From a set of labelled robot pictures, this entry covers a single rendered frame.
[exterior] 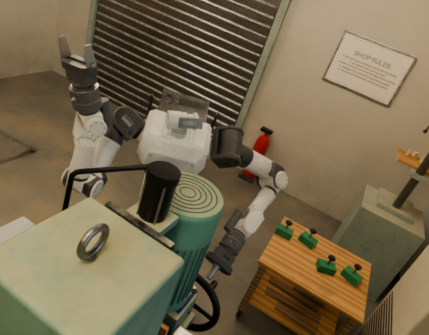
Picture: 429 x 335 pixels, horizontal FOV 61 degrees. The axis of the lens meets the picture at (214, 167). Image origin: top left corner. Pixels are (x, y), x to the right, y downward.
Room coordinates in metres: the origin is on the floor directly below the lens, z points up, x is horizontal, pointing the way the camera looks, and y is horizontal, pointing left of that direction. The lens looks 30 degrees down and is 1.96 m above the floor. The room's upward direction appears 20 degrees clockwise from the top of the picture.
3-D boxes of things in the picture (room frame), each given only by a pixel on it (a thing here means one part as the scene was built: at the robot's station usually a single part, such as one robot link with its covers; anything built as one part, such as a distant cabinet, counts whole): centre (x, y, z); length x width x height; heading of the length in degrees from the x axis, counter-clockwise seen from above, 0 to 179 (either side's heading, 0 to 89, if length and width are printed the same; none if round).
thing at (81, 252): (0.39, 0.13, 1.55); 0.06 x 0.02 x 0.07; 161
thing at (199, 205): (0.66, 0.04, 1.35); 0.18 x 0.18 x 0.31
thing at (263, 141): (3.51, -0.38, 0.30); 0.19 x 0.18 x 0.60; 164
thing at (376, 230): (2.54, -1.41, 0.79); 0.62 x 0.48 x 1.58; 163
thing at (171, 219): (0.53, 0.08, 1.54); 0.08 x 0.08 x 0.17; 71
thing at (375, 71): (3.44, -0.96, 1.48); 0.64 x 0.02 x 0.46; 74
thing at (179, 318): (0.85, -0.01, 0.91); 0.15 x 0.14 x 0.09; 71
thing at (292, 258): (1.85, -0.82, 0.32); 0.66 x 0.57 x 0.64; 73
